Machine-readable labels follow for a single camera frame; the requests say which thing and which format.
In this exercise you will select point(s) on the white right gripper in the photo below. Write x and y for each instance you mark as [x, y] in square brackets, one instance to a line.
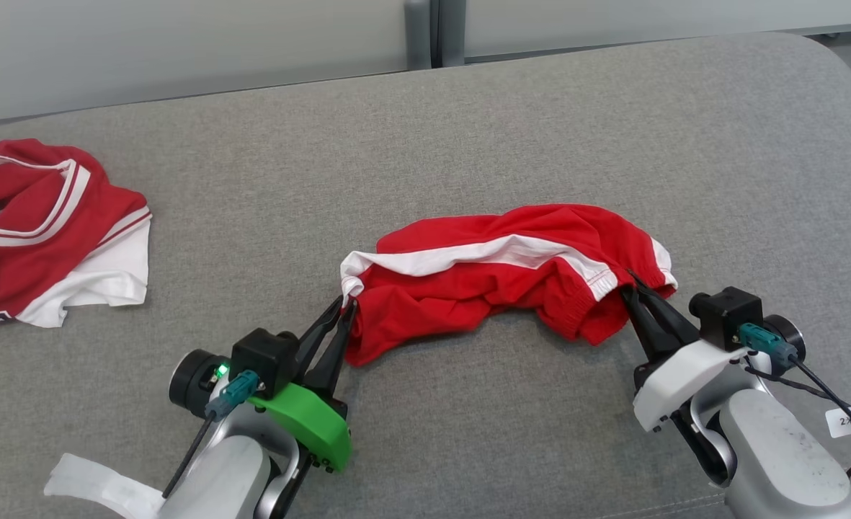
[677, 378]

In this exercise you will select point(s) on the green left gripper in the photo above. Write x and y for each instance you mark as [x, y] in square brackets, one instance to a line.
[310, 425]

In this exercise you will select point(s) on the red shorts white stripe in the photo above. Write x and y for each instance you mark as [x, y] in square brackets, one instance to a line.
[483, 288]

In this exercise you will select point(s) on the red Bulls 23 jersey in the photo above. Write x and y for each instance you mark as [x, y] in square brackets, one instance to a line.
[29, 245]

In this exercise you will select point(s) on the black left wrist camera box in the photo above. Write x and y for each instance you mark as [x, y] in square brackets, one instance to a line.
[263, 357]

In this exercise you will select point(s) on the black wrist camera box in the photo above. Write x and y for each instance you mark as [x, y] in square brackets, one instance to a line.
[728, 313]
[263, 357]

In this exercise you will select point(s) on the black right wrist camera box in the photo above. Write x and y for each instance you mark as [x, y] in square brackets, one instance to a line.
[728, 313]

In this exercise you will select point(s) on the grey round-capped partition post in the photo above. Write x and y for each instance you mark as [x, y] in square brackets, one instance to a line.
[418, 36]
[451, 32]

